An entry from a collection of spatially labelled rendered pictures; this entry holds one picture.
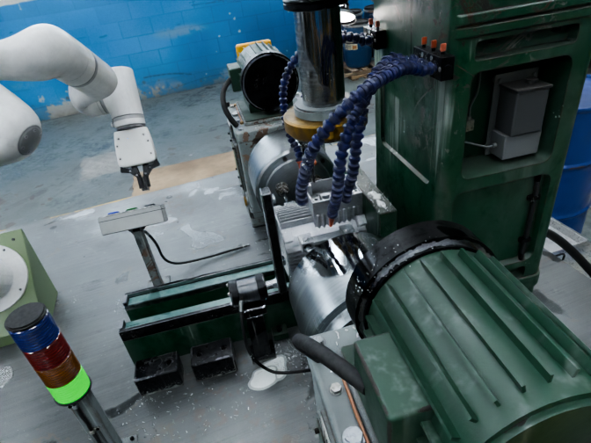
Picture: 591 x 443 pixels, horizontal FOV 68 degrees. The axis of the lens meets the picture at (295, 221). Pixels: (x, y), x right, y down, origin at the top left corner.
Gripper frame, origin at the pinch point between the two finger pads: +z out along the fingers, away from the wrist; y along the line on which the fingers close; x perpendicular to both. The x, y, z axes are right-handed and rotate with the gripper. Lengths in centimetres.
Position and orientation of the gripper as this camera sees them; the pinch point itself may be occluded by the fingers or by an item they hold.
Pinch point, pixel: (144, 183)
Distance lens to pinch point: 129.1
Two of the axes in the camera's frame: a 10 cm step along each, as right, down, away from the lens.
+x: -1.5, -0.7, 9.9
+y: 9.7, -2.2, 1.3
